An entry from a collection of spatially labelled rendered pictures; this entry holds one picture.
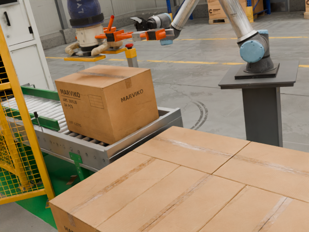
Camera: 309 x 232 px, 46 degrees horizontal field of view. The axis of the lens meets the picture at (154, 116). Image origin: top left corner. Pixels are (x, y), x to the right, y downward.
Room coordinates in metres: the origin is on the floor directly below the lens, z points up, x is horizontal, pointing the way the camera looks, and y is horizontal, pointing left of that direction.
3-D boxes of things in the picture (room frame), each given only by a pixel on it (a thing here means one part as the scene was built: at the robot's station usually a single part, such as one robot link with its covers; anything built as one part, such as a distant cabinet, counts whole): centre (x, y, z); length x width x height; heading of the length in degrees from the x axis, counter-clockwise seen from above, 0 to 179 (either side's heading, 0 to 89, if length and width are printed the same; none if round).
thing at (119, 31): (2.30, 0.15, 1.21); 0.10 x 0.08 x 0.06; 134
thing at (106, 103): (2.45, 0.31, 0.75); 0.60 x 0.40 x 0.40; 40
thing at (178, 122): (2.19, 0.07, 0.47); 0.70 x 0.03 x 0.15; 133
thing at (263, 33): (2.47, -0.80, 0.96); 0.17 x 0.15 x 0.18; 152
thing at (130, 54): (2.96, 0.10, 0.50); 0.07 x 0.07 x 1.00; 43
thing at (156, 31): (2.04, -0.09, 1.21); 0.08 x 0.07 x 0.05; 44
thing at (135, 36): (2.14, 0.00, 1.20); 0.07 x 0.07 x 0.04; 44
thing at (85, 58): (2.41, 0.39, 1.11); 0.34 x 0.10 x 0.05; 44
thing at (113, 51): (2.54, 0.25, 1.11); 0.34 x 0.10 x 0.05; 44
